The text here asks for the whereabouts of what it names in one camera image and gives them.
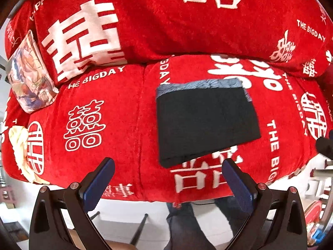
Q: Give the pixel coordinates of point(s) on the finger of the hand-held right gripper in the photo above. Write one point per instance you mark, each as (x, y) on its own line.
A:
(325, 145)

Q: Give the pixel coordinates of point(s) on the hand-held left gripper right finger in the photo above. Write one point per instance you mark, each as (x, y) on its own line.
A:
(239, 187)

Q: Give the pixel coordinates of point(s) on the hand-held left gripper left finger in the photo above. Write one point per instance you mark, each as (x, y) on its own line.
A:
(100, 185)

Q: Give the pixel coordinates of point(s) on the black pants with grey waistband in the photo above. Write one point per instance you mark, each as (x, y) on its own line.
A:
(205, 125)

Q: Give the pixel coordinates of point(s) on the white shelf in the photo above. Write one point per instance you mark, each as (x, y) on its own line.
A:
(318, 185)

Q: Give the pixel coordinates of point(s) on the red printed blanket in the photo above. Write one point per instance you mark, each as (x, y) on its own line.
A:
(124, 135)

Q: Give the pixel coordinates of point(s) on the red round container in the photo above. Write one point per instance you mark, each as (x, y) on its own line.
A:
(314, 213)

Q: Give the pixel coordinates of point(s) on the person's legs in jeans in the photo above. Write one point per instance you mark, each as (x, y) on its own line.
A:
(182, 226)

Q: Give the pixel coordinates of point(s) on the cream cloth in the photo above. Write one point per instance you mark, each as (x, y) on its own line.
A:
(19, 145)

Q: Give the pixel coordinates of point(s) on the printed cushion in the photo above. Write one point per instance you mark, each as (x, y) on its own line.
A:
(28, 78)

